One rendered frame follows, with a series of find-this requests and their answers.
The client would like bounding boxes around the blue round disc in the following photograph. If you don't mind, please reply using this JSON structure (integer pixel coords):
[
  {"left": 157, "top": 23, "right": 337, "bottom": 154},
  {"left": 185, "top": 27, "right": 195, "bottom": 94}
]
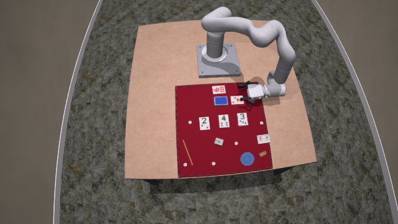
[{"left": 241, "top": 152, "right": 254, "bottom": 166}]

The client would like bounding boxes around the blue playing card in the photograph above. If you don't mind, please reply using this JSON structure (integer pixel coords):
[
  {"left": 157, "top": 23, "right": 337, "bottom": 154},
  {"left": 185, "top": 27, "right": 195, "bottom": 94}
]
[{"left": 214, "top": 96, "right": 228, "bottom": 106}]

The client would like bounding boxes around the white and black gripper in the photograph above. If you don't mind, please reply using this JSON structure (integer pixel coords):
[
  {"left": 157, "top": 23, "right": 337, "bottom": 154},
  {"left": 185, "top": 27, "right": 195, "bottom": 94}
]
[{"left": 238, "top": 81, "right": 264, "bottom": 104}]

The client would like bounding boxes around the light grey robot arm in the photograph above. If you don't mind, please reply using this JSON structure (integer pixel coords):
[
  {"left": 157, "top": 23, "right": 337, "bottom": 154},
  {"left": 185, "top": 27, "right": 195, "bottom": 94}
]
[{"left": 201, "top": 7, "right": 296, "bottom": 98}]

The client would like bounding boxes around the dark red card cloth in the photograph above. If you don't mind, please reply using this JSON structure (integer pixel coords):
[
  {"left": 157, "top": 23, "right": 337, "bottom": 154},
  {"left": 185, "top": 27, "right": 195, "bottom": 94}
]
[{"left": 177, "top": 84, "right": 271, "bottom": 175}]

